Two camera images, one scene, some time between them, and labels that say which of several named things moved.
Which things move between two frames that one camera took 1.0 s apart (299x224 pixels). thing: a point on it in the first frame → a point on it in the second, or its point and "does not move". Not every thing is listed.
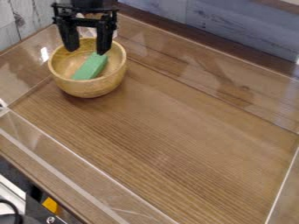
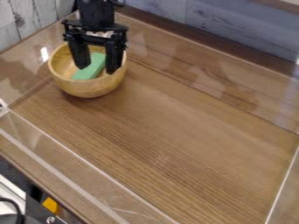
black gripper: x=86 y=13 → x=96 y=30
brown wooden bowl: x=64 y=62 does not move
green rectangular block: x=90 y=66 does not move
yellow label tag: x=51 y=205 does not move
